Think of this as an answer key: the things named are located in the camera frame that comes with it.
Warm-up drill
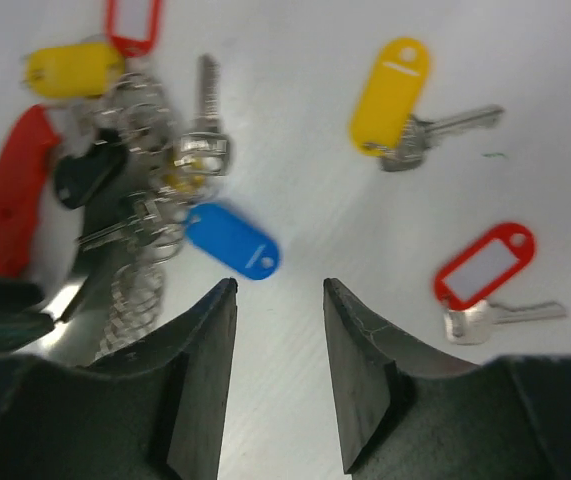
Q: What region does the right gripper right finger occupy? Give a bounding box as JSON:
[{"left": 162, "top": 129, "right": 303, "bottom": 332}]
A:
[{"left": 323, "top": 278, "right": 475, "bottom": 474}]

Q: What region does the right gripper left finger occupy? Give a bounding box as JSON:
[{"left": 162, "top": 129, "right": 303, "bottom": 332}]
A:
[{"left": 89, "top": 278, "right": 238, "bottom": 478}]

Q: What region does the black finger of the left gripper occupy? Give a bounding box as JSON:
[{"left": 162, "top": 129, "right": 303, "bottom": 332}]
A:
[{"left": 0, "top": 276, "right": 55, "bottom": 353}]

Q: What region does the key with red tag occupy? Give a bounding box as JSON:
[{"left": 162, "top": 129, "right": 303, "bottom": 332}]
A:
[{"left": 433, "top": 222, "right": 567, "bottom": 346}]

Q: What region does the red carabiner keyring with keys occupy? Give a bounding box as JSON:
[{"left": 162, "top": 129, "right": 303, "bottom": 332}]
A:
[{"left": 0, "top": 1, "right": 280, "bottom": 360}]

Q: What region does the key with yellow tag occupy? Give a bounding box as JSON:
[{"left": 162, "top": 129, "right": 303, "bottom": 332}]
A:
[{"left": 349, "top": 37, "right": 505, "bottom": 173}]

